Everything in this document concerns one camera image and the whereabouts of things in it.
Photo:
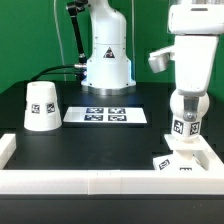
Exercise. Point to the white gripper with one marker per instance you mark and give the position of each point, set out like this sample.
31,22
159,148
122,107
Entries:
194,57

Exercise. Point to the white lamp bulb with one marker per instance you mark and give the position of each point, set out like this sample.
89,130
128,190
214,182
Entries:
187,113

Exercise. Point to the white lamp base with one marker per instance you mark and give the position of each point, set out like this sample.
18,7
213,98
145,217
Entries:
185,156

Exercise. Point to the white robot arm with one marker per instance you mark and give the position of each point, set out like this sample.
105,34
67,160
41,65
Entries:
196,25

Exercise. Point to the white lamp shade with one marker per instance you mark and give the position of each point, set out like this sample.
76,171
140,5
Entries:
42,112

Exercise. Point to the white marker tag sheet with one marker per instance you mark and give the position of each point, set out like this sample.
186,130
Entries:
128,115

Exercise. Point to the white U-shaped fence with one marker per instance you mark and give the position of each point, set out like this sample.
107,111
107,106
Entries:
208,181

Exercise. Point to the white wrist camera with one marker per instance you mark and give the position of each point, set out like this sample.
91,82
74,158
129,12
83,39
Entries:
159,60

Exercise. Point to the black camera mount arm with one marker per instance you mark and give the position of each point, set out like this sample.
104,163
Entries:
74,8

